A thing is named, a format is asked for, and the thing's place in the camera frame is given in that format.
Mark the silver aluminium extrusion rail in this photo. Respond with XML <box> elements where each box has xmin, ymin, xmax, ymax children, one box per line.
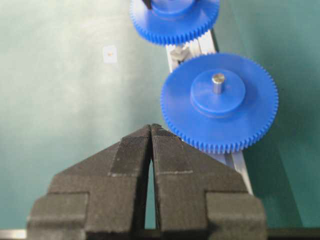
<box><xmin>165</xmin><ymin>30</ymin><xmax>253</xmax><ymax>195</ymax></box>

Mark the steel shaft with silver bracket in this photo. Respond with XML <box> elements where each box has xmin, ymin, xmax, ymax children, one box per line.
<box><xmin>170</xmin><ymin>45</ymin><xmax>192</xmax><ymax>68</ymax></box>

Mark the large blue plastic gear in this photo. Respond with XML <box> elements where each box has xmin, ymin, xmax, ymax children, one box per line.
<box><xmin>160</xmin><ymin>53</ymin><xmax>279</xmax><ymax>154</ymax></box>

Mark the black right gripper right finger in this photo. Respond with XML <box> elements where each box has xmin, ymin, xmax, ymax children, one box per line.
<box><xmin>150</xmin><ymin>124</ymin><xmax>267</xmax><ymax>240</ymax></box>

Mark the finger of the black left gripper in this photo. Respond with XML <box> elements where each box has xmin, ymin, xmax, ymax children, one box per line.
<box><xmin>142</xmin><ymin>0</ymin><xmax>152</xmax><ymax>10</ymax></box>

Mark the small white paper sticker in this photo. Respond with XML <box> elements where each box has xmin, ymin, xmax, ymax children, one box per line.
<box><xmin>102</xmin><ymin>45</ymin><xmax>118</xmax><ymax>64</ymax></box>

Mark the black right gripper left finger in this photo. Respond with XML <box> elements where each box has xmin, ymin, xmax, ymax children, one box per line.
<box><xmin>27</xmin><ymin>125</ymin><xmax>152</xmax><ymax>240</ymax></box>

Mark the steel shaft in large gear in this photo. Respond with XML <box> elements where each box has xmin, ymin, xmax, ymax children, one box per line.
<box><xmin>211</xmin><ymin>73</ymin><xmax>226</xmax><ymax>95</ymax></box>

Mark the small blue plastic gear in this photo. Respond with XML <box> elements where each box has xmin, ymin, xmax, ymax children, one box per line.
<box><xmin>129</xmin><ymin>0</ymin><xmax>220</xmax><ymax>46</ymax></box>

